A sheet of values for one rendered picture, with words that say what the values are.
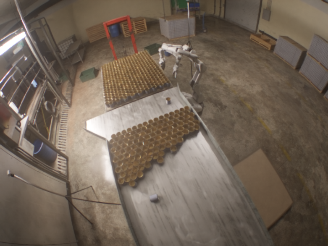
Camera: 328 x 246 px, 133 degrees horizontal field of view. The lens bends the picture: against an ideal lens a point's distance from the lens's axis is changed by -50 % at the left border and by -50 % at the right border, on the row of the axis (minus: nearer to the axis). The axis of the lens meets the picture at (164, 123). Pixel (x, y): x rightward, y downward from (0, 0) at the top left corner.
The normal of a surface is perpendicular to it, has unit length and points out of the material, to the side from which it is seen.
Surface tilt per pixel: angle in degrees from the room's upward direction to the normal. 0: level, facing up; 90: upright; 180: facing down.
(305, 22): 90
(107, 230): 0
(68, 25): 90
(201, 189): 0
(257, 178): 0
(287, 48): 89
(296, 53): 91
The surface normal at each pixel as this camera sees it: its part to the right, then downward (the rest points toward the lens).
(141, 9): 0.37, 0.73
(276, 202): -0.11, -0.58
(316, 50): -0.92, 0.36
